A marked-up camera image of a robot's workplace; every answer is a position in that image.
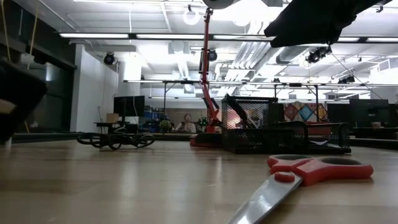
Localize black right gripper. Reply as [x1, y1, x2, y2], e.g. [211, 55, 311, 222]
[264, 0, 392, 48]

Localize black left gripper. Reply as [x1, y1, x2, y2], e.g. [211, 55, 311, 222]
[0, 58, 47, 144]

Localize black pen with silver middle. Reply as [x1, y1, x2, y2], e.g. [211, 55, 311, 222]
[224, 94, 249, 129]

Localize black mesh desk organizer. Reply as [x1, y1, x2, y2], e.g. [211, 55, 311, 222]
[221, 95, 352, 156]

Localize red-handled scissors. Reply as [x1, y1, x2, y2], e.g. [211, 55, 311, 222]
[226, 154, 374, 224]

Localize wide black monitor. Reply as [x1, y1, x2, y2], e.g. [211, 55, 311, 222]
[349, 98, 389, 128]

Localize black monitor on stand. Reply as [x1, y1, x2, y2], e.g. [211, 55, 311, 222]
[113, 95, 146, 118]

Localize red desk lamp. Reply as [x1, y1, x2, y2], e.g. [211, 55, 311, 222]
[189, 0, 237, 149]

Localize long ceiling light strip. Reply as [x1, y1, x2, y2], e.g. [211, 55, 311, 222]
[58, 32, 398, 43]

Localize green potted plant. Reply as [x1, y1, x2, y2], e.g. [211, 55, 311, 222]
[159, 119, 173, 134]

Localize seated person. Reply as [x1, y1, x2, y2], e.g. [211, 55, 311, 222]
[176, 113, 197, 134]

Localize black aluminium table frame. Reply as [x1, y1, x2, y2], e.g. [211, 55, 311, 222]
[12, 132, 398, 150]

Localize yellow cable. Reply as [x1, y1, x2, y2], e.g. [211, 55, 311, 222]
[0, 0, 38, 71]

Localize colourful patchwork wall hanging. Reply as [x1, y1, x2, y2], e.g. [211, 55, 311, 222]
[284, 101, 329, 123]

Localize black lamp power cord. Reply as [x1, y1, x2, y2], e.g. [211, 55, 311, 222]
[76, 132, 156, 151]

